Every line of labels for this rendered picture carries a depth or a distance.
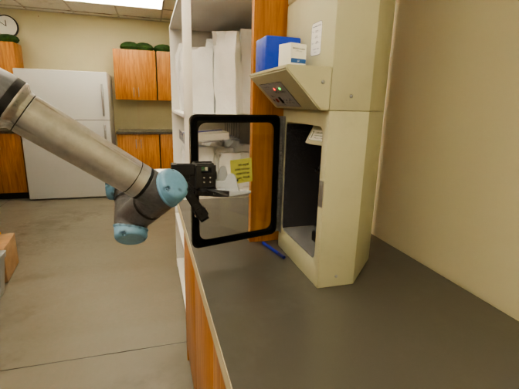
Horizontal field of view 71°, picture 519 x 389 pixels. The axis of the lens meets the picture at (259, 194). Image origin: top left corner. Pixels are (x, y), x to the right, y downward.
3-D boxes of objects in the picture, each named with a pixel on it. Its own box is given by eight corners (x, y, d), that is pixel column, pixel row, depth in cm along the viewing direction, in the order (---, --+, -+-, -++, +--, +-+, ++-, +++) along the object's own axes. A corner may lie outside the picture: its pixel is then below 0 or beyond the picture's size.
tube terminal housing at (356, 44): (340, 238, 135) (360, 14, 116) (395, 279, 105) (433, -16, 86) (277, 245, 128) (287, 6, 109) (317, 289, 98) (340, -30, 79)
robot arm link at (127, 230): (132, 223, 77) (132, 180, 82) (106, 243, 83) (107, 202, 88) (164, 230, 82) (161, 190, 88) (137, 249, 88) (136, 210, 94)
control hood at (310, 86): (283, 108, 117) (284, 76, 114) (330, 110, 87) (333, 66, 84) (249, 107, 113) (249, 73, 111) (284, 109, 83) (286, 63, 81)
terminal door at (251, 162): (276, 233, 125) (280, 114, 115) (192, 249, 109) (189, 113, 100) (274, 232, 126) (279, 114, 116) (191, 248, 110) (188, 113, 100)
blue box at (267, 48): (286, 74, 110) (287, 42, 108) (299, 72, 101) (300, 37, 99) (255, 72, 108) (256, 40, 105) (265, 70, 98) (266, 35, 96)
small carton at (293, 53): (293, 70, 97) (293, 46, 95) (305, 69, 93) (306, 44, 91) (278, 69, 94) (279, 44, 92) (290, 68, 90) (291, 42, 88)
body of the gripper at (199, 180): (218, 165, 93) (170, 166, 89) (218, 197, 95) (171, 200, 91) (214, 160, 100) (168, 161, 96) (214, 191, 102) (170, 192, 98)
